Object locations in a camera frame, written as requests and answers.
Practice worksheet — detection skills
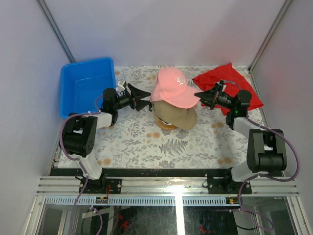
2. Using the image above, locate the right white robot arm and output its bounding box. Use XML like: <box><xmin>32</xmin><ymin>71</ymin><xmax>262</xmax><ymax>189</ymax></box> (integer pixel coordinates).
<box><xmin>194</xmin><ymin>80</ymin><xmax>287</xmax><ymax>193</ymax></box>

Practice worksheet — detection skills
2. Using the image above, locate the pink cap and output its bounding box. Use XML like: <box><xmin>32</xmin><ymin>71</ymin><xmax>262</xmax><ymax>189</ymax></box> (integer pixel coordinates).
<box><xmin>151</xmin><ymin>67</ymin><xmax>200</xmax><ymax>109</ymax></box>

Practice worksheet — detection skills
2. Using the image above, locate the khaki cap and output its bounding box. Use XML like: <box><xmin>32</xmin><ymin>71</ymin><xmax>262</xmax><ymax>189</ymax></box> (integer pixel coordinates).
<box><xmin>153</xmin><ymin>101</ymin><xmax>198</xmax><ymax>130</ymax></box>

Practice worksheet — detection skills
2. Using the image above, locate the wooden hat stand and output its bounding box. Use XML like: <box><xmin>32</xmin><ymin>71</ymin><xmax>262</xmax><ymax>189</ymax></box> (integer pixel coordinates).
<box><xmin>155</xmin><ymin>118</ymin><xmax>177</xmax><ymax>131</ymax></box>

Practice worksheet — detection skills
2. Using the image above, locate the floral table mat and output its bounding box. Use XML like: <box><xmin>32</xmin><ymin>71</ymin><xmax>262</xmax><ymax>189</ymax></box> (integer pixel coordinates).
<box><xmin>57</xmin><ymin>65</ymin><xmax>279</xmax><ymax>170</ymax></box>

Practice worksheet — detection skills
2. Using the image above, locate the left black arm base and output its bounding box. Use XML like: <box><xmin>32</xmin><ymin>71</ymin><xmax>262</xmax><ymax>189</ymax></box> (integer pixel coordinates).
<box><xmin>75</xmin><ymin>175</ymin><xmax>122</xmax><ymax>195</ymax></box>

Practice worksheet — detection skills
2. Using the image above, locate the aluminium rail frame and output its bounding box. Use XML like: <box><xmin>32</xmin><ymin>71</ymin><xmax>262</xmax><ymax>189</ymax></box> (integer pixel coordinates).
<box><xmin>25</xmin><ymin>168</ymin><xmax>313</xmax><ymax>235</ymax></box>

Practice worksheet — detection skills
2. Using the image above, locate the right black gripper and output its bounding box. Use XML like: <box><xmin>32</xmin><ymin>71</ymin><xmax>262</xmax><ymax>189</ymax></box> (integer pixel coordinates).
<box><xmin>194</xmin><ymin>85</ymin><xmax>237</xmax><ymax>112</ymax></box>

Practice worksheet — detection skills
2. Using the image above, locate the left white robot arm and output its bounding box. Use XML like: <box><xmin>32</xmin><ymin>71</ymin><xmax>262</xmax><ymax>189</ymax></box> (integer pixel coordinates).
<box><xmin>59</xmin><ymin>82</ymin><xmax>152</xmax><ymax>193</ymax></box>

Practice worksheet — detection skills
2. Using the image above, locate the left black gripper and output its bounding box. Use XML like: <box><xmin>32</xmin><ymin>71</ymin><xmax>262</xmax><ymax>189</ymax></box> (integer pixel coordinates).
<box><xmin>113</xmin><ymin>84</ymin><xmax>151</xmax><ymax>111</ymax></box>

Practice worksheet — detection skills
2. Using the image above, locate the red cloth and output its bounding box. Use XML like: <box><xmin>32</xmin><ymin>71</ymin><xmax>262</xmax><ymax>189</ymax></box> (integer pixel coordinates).
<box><xmin>193</xmin><ymin>63</ymin><xmax>264</xmax><ymax>111</ymax></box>

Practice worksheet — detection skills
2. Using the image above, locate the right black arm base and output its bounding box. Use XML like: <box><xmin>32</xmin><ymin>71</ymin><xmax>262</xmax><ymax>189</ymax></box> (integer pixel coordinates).
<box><xmin>207</xmin><ymin>169</ymin><xmax>243</xmax><ymax>195</ymax></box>

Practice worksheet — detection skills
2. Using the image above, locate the blue plastic bin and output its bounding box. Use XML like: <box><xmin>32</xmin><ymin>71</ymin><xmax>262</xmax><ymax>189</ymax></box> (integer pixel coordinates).
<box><xmin>59</xmin><ymin>57</ymin><xmax>116</xmax><ymax>119</ymax></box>

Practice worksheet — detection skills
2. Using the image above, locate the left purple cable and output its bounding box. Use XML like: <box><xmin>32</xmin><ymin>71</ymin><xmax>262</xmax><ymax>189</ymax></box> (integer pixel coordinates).
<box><xmin>58</xmin><ymin>94</ymin><xmax>106</xmax><ymax>235</ymax></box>

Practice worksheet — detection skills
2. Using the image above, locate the purple cable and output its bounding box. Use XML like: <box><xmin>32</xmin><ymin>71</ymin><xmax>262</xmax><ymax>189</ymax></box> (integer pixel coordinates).
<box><xmin>221</xmin><ymin>80</ymin><xmax>302</xmax><ymax>231</ymax></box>
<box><xmin>58</xmin><ymin>94</ymin><xmax>106</xmax><ymax>235</ymax></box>

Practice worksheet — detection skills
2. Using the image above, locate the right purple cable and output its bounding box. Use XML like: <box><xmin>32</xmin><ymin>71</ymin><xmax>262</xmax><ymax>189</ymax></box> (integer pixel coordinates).
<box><xmin>221</xmin><ymin>80</ymin><xmax>302</xmax><ymax>231</ymax></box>

